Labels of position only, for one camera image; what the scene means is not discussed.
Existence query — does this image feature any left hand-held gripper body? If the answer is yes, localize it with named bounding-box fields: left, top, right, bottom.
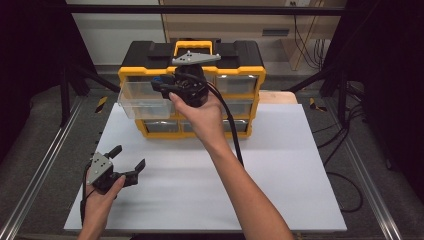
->
left=85, top=151, right=139, bottom=195

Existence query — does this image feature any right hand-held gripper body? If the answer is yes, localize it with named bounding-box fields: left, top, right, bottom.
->
left=171, top=50, right=222, bottom=109

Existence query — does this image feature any clear plastic organizer drawer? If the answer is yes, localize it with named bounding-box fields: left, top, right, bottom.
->
left=117, top=79, right=176, bottom=120

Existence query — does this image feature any yellow black drawer organizer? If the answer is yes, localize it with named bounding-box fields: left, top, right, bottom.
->
left=117, top=38, right=267, bottom=140

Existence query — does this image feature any person's left hand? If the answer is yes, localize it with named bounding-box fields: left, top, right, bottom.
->
left=81, top=175, right=127, bottom=228

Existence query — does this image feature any person's right hand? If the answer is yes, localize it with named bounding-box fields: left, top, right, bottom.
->
left=168, top=91, right=233, bottom=153

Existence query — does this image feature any set of transparent drawers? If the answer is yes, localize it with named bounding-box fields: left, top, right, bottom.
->
left=143, top=73, right=259, bottom=134

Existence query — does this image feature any yellow black floor tape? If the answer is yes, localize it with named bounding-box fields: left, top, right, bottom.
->
left=95, top=95, right=109, bottom=114
left=308, top=97, right=328, bottom=113

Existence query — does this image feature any black metal stand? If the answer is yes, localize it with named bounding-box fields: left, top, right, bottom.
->
left=59, top=63, right=121, bottom=128
left=286, top=63, right=349, bottom=128

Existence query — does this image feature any black curtain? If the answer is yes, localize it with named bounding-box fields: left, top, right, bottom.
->
left=324, top=0, right=424, bottom=194
left=0, top=0, right=98, bottom=161

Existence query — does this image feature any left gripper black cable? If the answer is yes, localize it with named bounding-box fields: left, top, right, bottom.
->
left=79, top=162, right=93, bottom=228

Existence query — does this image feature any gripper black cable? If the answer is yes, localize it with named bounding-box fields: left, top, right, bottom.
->
left=79, top=162, right=93, bottom=228
left=186, top=71, right=245, bottom=168

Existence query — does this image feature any aluminium floor rail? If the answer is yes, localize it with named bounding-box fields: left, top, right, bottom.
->
left=324, top=96, right=404, bottom=240
left=0, top=96, right=84, bottom=240

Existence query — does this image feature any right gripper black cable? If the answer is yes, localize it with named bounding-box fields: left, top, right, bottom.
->
left=186, top=71, right=245, bottom=168

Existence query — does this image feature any black metal frame bar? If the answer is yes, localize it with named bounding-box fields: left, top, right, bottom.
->
left=64, top=3, right=348, bottom=17

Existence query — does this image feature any looped black floor cable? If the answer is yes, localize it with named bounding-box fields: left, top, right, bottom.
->
left=324, top=171, right=364, bottom=213

